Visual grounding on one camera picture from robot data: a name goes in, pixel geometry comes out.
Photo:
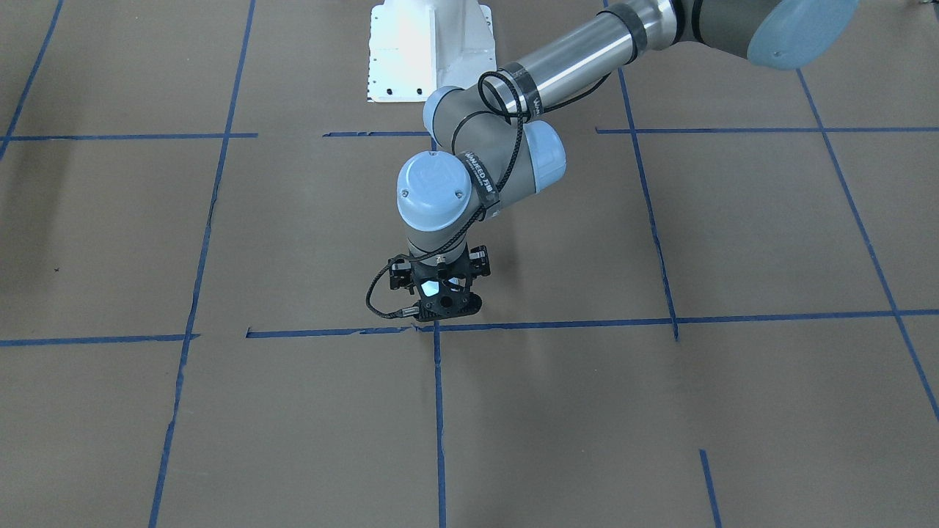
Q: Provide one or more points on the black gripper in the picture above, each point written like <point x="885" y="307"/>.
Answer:
<point x="400" y="273"/>

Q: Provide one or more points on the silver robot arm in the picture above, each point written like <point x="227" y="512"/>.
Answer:
<point x="495" y="148"/>

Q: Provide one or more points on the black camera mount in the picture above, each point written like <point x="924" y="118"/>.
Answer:
<point x="453" y="301"/>

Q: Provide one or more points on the white camera post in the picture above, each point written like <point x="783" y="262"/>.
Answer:
<point x="416" y="47"/>

